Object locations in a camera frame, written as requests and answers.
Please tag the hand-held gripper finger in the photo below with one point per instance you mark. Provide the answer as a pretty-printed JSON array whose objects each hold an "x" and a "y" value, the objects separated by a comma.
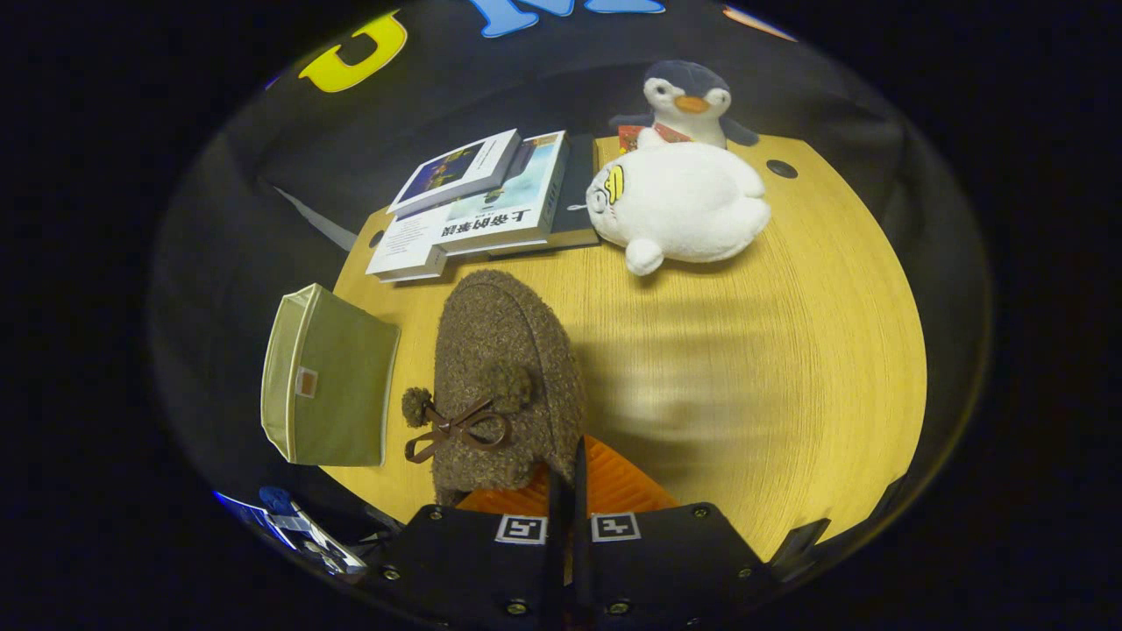
[
  {"x": 557, "y": 526},
  {"x": 579, "y": 526}
]

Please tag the brown fuzzy shoe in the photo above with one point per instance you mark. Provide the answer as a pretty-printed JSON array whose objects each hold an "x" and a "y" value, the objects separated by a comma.
[{"x": 504, "y": 350}]

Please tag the beige fabric storage box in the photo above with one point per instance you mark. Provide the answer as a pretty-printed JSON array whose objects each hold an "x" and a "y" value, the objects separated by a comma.
[{"x": 337, "y": 386}]

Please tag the blue crumpled object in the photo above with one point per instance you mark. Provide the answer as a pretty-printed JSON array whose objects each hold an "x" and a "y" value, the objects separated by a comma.
[{"x": 276, "y": 499}]

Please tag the book pale blue cover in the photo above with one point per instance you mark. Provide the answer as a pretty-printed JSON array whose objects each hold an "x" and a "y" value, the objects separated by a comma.
[{"x": 513, "y": 206}]

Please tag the dark grey book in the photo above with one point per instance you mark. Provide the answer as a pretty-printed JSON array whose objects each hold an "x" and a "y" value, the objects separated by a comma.
[{"x": 578, "y": 188}]

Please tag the white duck plush toy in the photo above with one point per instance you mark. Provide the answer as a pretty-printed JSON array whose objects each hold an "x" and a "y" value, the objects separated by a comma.
[{"x": 684, "y": 202}]

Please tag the grey penguin plush toy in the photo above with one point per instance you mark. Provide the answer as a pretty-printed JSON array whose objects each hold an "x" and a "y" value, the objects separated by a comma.
[{"x": 688, "y": 96}]

